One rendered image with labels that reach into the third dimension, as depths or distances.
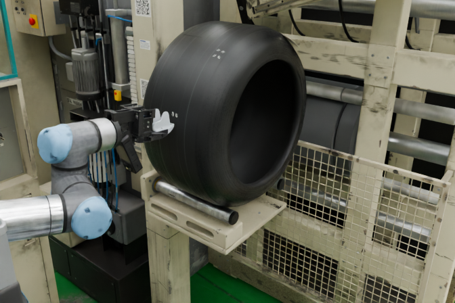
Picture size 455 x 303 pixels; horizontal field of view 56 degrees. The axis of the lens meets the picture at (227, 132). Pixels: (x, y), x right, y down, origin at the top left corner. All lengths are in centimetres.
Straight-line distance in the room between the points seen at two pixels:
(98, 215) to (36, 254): 103
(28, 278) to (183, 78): 108
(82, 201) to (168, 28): 78
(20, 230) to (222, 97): 57
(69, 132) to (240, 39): 53
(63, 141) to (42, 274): 107
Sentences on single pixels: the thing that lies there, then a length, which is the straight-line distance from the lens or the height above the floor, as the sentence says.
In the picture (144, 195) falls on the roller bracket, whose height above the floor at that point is 88.
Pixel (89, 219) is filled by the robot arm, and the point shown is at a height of 120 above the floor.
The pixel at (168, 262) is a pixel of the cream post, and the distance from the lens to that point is 182.
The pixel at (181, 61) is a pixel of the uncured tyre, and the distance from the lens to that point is 120.
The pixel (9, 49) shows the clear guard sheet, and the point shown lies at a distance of 160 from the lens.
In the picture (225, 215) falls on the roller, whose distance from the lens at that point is 134.
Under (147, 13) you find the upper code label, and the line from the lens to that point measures 146.
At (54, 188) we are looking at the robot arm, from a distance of 97.
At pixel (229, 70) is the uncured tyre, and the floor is 138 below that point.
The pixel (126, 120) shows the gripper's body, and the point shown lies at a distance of 102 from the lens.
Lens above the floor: 164
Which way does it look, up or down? 22 degrees down
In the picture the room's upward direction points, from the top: 1 degrees clockwise
